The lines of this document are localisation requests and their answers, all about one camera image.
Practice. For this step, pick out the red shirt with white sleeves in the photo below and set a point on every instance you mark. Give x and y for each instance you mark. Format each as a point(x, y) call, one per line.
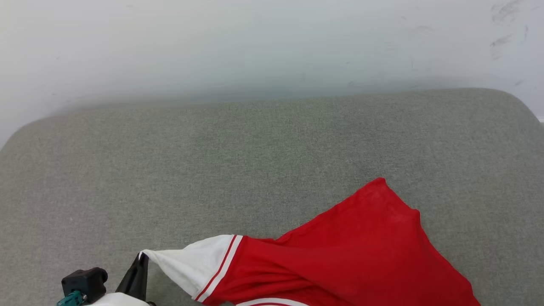
point(361, 255)

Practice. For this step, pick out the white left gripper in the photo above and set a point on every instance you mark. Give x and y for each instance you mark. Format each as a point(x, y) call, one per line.
point(119, 300)

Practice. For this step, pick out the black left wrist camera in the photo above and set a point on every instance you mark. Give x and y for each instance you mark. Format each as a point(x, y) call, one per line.
point(85, 281)

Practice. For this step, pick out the grey fabric sofa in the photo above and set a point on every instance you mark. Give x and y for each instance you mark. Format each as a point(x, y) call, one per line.
point(255, 161)

